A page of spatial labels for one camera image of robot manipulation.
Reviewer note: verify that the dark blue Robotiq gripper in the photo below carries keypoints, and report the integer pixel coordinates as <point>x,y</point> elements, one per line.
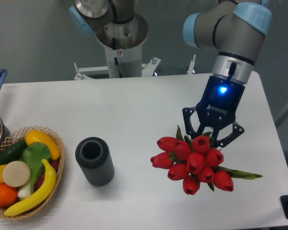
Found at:
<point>216,109</point>

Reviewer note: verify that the red tulip bouquet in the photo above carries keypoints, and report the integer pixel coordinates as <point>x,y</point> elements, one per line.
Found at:
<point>196,161</point>

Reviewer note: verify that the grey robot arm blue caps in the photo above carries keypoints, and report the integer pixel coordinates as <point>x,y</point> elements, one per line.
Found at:
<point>235,28</point>

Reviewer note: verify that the grey ribbed cylindrical vase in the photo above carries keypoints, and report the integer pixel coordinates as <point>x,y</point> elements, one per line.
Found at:
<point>94,158</point>

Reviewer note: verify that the red vegetable under banana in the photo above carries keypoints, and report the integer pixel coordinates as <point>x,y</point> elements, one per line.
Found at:
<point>55,164</point>

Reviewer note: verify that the yellow bell pepper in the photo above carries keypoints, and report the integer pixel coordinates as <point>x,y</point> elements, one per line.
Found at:
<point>41,137</point>

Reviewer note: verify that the green bok choy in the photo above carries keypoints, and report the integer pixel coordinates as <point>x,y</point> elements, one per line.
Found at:
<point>33,156</point>

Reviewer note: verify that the yellow banana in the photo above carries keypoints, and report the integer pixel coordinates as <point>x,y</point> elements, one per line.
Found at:
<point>38,196</point>

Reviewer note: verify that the dark green cucumber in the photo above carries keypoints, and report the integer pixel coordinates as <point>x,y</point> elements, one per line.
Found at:
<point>12,152</point>

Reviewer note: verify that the beige round radish slice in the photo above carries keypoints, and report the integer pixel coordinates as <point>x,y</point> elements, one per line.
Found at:
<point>16,173</point>

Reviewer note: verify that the orange fruit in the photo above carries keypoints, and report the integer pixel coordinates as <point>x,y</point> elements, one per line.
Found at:
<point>8,195</point>

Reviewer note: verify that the woven wicker basket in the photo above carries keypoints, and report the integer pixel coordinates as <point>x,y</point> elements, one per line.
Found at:
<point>20,135</point>

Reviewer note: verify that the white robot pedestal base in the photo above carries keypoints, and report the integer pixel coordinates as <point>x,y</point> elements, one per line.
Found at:
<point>122,44</point>

